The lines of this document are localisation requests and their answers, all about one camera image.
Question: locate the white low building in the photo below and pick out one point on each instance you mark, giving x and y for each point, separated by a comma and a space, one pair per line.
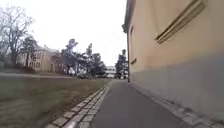
110, 71

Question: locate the dark tree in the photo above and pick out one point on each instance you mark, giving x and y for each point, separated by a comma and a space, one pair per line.
121, 65

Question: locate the group of dark trees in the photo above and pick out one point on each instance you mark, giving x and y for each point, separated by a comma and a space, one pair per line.
80, 61

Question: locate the grey asphalt path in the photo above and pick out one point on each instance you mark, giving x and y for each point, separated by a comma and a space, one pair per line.
130, 106

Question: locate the cobblestone strip beside grass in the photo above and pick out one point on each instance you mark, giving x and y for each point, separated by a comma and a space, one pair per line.
83, 111

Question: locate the yellow building with grey base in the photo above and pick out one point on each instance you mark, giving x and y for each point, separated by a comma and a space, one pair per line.
173, 43

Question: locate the beige building with roof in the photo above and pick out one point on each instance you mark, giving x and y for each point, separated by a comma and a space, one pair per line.
41, 60

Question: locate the cobblestone strip beside building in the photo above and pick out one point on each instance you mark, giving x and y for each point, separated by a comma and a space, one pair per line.
176, 108

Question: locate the dull grass field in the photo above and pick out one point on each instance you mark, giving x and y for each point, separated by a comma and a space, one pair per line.
40, 96

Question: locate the pale road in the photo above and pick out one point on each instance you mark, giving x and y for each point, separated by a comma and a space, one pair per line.
26, 75

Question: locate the broad bare tree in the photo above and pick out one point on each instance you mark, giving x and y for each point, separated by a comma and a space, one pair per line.
15, 36

